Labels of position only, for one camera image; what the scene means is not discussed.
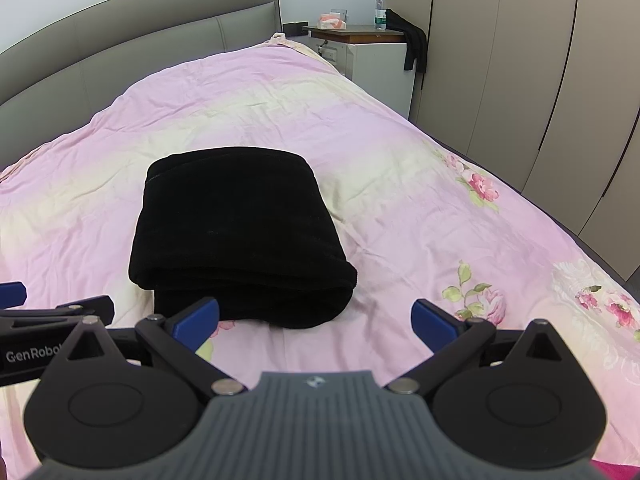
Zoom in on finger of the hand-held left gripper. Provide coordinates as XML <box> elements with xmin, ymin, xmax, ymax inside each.
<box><xmin>0</xmin><ymin>281</ymin><xmax>28</xmax><ymax>308</ymax></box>
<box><xmin>0</xmin><ymin>295</ymin><xmax>117</xmax><ymax>332</ymax></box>

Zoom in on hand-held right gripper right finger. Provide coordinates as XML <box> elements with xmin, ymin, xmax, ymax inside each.
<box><xmin>384</xmin><ymin>298</ymin><xmax>577</xmax><ymax>396</ymax></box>

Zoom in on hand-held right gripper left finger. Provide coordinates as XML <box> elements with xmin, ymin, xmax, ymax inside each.
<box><xmin>42</xmin><ymin>296</ymin><xmax>248</xmax><ymax>397</ymax></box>

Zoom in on black pants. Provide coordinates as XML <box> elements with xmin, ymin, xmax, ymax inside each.
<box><xmin>128</xmin><ymin>146</ymin><xmax>359</xmax><ymax>331</ymax></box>

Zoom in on beige wardrobe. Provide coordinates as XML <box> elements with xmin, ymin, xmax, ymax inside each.
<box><xmin>376</xmin><ymin>0</ymin><xmax>640</xmax><ymax>281</ymax></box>

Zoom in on white nightstand with wooden top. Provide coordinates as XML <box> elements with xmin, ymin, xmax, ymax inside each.
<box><xmin>302</xmin><ymin>24</ymin><xmax>417</xmax><ymax>122</ymax></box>

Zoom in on black cloth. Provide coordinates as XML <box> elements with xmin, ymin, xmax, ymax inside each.
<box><xmin>385</xmin><ymin>8</ymin><xmax>429</xmax><ymax>74</ymax></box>

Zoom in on pink and white tissue pack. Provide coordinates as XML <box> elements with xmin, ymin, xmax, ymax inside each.
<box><xmin>317</xmin><ymin>9</ymin><xmax>349</xmax><ymax>31</ymax></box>

